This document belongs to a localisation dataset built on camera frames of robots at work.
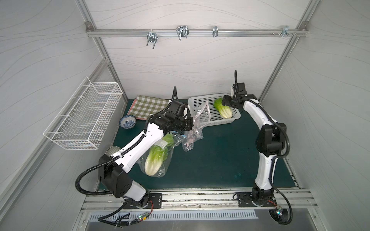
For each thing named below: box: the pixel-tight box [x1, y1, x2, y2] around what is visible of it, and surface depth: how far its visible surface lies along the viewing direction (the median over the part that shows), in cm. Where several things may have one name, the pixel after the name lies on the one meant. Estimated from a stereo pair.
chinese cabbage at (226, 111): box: [212, 97, 233, 119], surface depth 106 cm
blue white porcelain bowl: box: [118, 114, 137, 130], surface depth 106 cm
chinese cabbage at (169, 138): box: [161, 132, 174, 146], surface depth 90 cm
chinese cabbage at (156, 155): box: [144, 134, 175, 177], surface depth 82 cm
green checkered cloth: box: [128, 94, 171, 119], surface depth 121 cm
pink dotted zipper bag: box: [182, 101, 211, 152], surface depth 83 cm
